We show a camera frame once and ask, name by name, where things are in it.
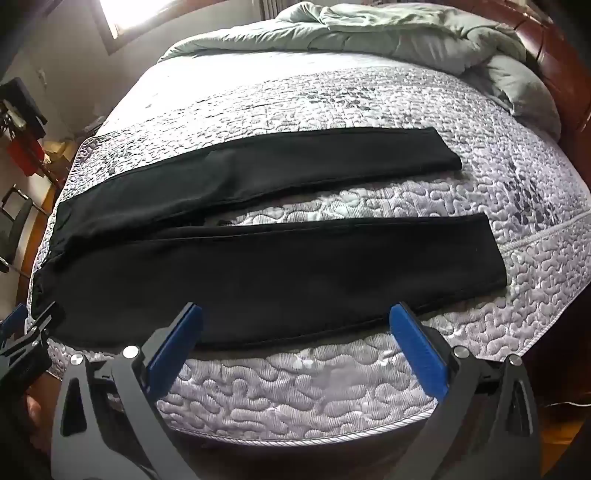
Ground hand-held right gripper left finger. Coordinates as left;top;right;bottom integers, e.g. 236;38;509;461
50;302;204;480

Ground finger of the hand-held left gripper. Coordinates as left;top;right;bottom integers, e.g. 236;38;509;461
0;301;66;344
0;335;52;381

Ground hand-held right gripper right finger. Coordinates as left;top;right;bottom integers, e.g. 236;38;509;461
389;302;544;480

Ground black pants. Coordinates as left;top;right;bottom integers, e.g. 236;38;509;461
31;126;509;350

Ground black mesh office chair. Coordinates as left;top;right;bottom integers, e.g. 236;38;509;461
0;184;48;274

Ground quilted grey bedspread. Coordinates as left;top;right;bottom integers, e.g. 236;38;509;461
28;65;591;448

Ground red bag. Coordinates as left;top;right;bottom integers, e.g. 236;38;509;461
6;137;45;178

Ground cardboard box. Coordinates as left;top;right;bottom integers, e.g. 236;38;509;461
41;137;78;163

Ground black bag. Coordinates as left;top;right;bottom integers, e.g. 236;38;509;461
0;78;49;139

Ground grey-green duvet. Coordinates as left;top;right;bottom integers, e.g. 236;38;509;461
157;0;561;139

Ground window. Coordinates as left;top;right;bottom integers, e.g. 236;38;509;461
90;0;185;54

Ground wooden bed frame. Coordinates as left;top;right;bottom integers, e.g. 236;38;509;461
503;0;591;195

